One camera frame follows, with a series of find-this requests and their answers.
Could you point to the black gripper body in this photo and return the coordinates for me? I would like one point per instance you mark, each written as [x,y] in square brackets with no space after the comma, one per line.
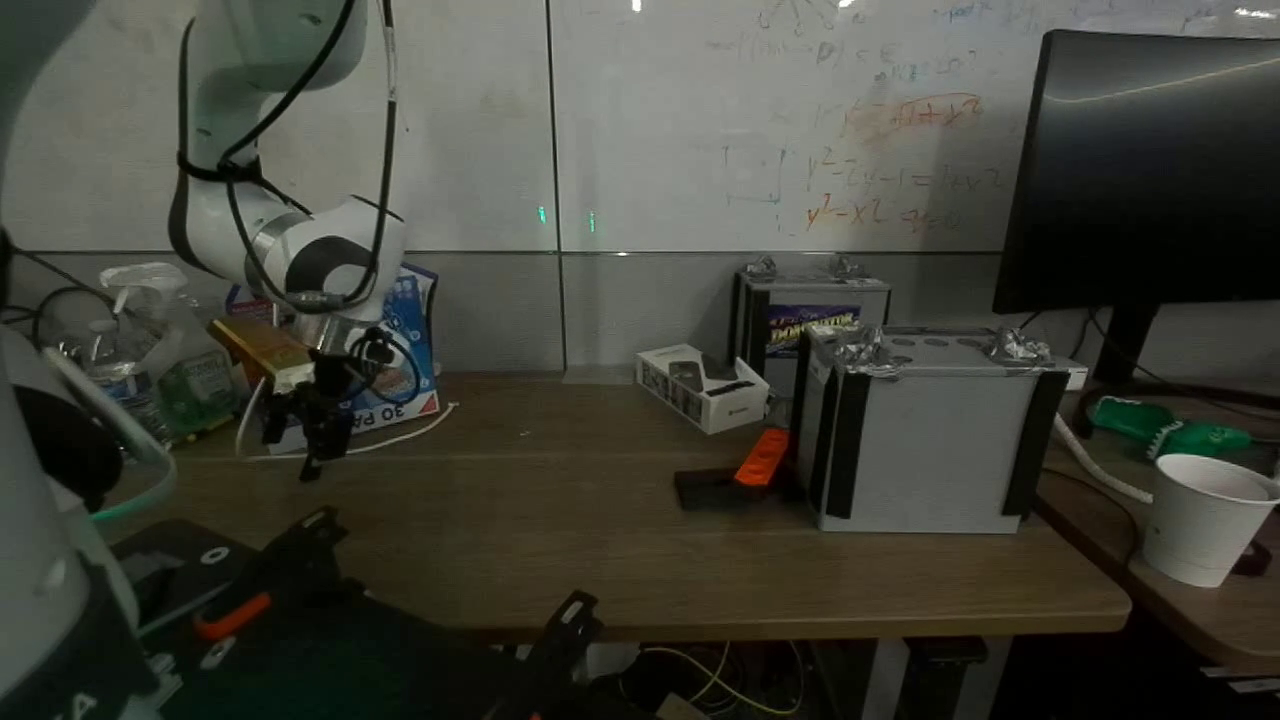
[341,378]

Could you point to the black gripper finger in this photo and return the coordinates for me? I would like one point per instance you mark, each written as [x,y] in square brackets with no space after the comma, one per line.
[324,438]
[276,419]

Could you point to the blue cardboard snack box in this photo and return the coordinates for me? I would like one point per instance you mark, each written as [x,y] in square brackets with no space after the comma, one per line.
[274,354]

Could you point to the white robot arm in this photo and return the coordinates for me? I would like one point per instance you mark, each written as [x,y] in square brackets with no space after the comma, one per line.
[241,67]

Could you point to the small white open box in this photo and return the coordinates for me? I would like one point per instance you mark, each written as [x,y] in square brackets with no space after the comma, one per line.
[700,395]

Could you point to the rear grey metal box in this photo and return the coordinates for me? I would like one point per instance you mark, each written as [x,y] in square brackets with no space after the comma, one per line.
[779,298]

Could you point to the grey metal box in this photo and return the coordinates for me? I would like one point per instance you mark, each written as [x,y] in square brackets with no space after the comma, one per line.
[779,298]
[921,430]

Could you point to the white spray bottle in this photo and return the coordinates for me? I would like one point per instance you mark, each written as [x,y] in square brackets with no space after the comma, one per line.
[151,348]

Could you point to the orange and black clamp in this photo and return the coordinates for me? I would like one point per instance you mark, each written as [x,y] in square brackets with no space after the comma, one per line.
[747,482]

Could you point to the black computer monitor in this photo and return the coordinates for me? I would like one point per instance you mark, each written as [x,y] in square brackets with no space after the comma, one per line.
[1150,175]

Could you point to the white paper cup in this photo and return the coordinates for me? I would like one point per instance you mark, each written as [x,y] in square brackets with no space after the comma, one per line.
[1202,517]

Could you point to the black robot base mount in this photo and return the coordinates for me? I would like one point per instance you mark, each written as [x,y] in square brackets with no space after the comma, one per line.
[281,634]

